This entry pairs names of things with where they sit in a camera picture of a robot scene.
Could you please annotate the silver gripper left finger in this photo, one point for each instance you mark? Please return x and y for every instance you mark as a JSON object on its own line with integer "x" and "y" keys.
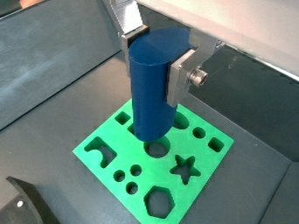
{"x": 128, "y": 23}

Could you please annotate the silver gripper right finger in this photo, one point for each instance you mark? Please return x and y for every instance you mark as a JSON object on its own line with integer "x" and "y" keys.
{"x": 186, "y": 71}

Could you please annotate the blue oval peg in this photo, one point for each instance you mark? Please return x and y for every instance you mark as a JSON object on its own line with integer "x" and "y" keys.
{"x": 151, "y": 54}

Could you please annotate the green shape sorter board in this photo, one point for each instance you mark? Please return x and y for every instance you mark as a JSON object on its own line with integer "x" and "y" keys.
{"x": 155, "y": 177}

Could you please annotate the black curved bracket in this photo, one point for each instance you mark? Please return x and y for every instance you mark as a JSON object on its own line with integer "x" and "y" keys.
{"x": 27, "y": 208}

